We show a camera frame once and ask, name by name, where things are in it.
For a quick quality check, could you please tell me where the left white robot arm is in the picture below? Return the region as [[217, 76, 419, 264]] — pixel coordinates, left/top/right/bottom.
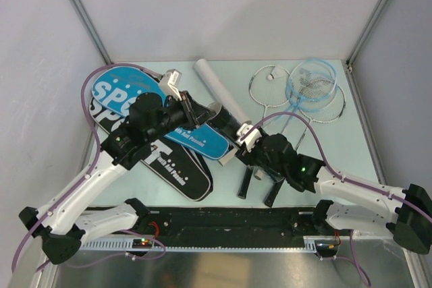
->
[[19, 92, 215, 264]]

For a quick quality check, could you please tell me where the white racket left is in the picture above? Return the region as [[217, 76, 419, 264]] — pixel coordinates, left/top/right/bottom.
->
[[218, 65, 294, 167]]

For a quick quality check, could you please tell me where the left aluminium frame post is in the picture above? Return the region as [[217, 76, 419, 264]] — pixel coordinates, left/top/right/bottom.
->
[[69, 0, 113, 65]]

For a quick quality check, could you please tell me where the aluminium frame post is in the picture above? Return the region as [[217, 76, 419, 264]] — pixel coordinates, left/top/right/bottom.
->
[[346, 0, 391, 71], [69, 0, 113, 65]]

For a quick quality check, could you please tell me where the light blue racket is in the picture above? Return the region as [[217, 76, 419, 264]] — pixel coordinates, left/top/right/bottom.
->
[[236, 59, 344, 192]]

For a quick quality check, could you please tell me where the black racket bag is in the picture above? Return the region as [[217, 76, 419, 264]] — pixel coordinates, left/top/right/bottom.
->
[[89, 97, 213, 201]]

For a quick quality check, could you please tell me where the white black racket right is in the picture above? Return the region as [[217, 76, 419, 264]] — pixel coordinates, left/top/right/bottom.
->
[[263, 80, 348, 208]]

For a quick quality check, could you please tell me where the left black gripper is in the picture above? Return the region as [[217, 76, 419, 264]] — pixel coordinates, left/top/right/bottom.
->
[[149, 92, 218, 142]]

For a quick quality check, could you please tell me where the blue white racket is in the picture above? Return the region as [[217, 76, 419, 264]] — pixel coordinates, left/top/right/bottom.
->
[[253, 71, 340, 181]]

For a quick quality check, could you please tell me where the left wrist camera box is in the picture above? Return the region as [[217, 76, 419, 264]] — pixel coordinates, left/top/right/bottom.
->
[[159, 69, 182, 100]]

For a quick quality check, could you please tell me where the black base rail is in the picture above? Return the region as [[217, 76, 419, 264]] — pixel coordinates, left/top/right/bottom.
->
[[133, 206, 336, 246]]

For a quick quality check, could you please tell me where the grey cable duct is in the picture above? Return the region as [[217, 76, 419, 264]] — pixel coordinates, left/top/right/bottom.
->
[[80, 237, 317, 253]]

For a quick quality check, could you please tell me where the shuttlecock on white racket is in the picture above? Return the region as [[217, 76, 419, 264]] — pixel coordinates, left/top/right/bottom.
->
[[267, 65, 286, 81]]

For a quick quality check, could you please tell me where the right aluminium frame post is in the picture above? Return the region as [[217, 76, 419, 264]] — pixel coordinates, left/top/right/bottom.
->
[[346, 0, 391, 71]]

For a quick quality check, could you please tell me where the blue racket bag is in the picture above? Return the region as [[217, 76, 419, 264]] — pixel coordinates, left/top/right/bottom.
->
[[92, 66, 230, 161]]

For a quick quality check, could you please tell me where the white shuttlecock tube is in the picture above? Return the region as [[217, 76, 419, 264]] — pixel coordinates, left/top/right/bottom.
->
[[193, 59, 251, 123]]

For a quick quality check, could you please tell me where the black shuttlecock tube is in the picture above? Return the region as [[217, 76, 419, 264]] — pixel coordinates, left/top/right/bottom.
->
[[207, 102, 241, 143]]

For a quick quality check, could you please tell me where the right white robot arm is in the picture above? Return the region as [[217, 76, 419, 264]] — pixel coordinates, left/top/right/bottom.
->
[[236, 131, 431, 254]]

